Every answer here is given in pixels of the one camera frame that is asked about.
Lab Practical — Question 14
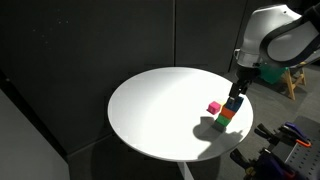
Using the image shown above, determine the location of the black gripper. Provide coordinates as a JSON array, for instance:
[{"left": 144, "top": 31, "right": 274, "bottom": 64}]
[{"left": 228, "top": 64, "right": 262, "bottom": 102}]

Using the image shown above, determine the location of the blue block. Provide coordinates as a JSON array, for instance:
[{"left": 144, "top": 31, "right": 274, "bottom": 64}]
[{"left": 225, "top": 94, "right": 245, "bottom": 113}]

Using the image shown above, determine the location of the orange block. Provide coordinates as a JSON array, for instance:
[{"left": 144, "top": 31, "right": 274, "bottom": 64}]
[{"left": 220, "top": 104, "right": 238, "bottom": 120}]

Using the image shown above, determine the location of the pink block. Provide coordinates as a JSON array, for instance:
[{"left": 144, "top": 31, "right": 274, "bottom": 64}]
[{"left": 206, "top": 100, "right": 222, "bottom": 116}]

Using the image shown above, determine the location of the green cube block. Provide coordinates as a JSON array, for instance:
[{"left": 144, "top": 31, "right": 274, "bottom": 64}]
[{"left": 212, "top": 120, "right": 228, "bottom": 133}]

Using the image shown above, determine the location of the wooden chair grey seat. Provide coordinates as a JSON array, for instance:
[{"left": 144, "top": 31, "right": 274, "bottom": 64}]
[{"left": 280, "top": 61, "right": 308, "bottom": 101}]

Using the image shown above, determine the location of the purple spring clamp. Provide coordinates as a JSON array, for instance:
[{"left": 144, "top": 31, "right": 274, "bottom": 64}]
[
  {"left": 254, "top": 121, "right": 313, "bottom": 149},
  {"left": 229, "top": 148, "right": 298, "bottom": 180}
]

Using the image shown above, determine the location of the perforated metal plate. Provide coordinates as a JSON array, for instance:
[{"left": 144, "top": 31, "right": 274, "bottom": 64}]
[{"left": 271, "top": 115, "right": 320, "bottom": 180}]

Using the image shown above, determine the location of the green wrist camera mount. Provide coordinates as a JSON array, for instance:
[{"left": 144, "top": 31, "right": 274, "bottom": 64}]
[{"left": 259, "top": 64, "right": 290, "bottom": 85}]

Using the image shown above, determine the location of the white table pedestal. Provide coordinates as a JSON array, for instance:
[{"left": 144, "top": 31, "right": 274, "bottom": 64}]
[{"left": 176, "top": 161, "right": 196, "bottom": 180}]

